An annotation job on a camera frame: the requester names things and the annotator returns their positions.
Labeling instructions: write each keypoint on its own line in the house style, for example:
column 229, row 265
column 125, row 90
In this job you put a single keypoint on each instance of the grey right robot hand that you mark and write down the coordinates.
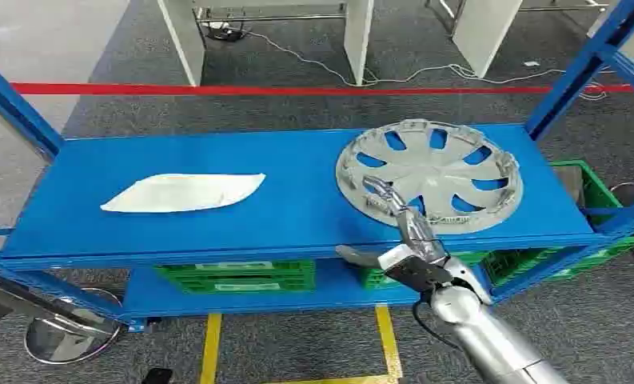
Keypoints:
column 416, row 229

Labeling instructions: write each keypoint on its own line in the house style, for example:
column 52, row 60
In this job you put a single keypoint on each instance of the grey plastic wheel cover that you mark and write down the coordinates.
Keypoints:
column 433, row 175

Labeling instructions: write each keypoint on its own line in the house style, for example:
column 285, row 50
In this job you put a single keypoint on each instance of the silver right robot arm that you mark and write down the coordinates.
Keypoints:
column 486, row 334

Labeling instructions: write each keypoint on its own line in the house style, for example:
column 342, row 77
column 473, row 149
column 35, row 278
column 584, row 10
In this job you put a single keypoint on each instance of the green plastic crate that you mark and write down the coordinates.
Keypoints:
column 237, row 276
column 594, row 193
column 372, row 278

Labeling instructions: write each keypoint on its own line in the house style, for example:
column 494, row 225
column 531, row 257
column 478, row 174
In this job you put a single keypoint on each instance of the blue metal shelf rack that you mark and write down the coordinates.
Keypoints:
column 242, row 191

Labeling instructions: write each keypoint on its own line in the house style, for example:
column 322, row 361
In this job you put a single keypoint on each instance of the red barrier tape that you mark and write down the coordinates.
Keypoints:
column 242, row 89

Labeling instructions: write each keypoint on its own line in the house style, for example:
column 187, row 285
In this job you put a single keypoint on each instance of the white plastic lamp cover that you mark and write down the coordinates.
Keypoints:
column 181, row 193

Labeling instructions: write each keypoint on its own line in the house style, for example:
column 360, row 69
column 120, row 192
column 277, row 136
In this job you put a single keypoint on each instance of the metal desk crossbar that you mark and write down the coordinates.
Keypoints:
column 274, row 17

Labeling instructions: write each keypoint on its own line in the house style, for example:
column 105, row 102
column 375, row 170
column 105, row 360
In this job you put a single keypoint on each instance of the small black floor object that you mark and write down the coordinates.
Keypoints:
column 156, row 376

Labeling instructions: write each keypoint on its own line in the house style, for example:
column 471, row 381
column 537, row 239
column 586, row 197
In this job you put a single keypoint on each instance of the chrome stool base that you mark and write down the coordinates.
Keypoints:
column 67, row 339

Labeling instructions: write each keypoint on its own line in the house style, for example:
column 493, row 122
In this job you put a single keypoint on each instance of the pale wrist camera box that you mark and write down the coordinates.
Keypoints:
column 398, row 257

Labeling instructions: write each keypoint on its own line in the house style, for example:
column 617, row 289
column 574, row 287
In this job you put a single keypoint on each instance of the yellow floor tape frame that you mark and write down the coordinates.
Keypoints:
column 388, row 339

